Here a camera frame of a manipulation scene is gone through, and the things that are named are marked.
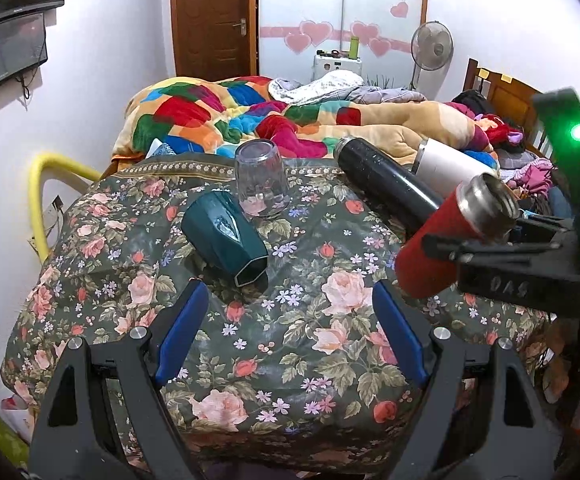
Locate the red gioia thermos bottle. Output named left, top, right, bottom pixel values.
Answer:
left=395, top=174, right=520, bottom=299

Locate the grey white crumpled blanket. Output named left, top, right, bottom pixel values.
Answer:
left=268, top=70, right=427, bottom=105

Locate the yellow curved pipe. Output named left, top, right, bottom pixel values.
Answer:
left=26, top=152, right=102, bottom=265

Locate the dark green faceted cup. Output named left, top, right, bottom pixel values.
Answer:
left=181, top=191, right=268, bottom=287

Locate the green floral bedspread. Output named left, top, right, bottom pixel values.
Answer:
left=0, top=153, right=551, bottom=470

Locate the brown wooden door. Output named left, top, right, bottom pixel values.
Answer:
left=171, top=0, right=258, bottom=81

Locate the white thermos bottle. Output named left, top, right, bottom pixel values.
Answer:
left=411, top=139, right=497, bottom=198

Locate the small white cabinet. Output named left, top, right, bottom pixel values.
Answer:
left=311, top=54, right=363, bottom=80

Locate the black thermos bottle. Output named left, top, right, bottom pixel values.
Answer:
left=333, top=136, right=442, bottom=237

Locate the wooden headboard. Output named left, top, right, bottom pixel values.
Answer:
left=463, top=58, right=553, bottom=158

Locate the clear glass cup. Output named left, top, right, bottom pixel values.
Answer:
left=235, top=139, right=290, bottom=218

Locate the green bottle on cabinet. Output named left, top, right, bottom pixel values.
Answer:
left=348, top=36, right=359, bottom=60

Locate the pile of clothes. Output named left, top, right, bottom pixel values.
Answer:
left=447, top=90, right=574, bottom=219

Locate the white standing fan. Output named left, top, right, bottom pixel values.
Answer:
left=409, top=21, right=454, bottom=90

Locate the colourful patchwork quilt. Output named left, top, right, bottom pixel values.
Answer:
left=111, top=76, right=494, bottom=167

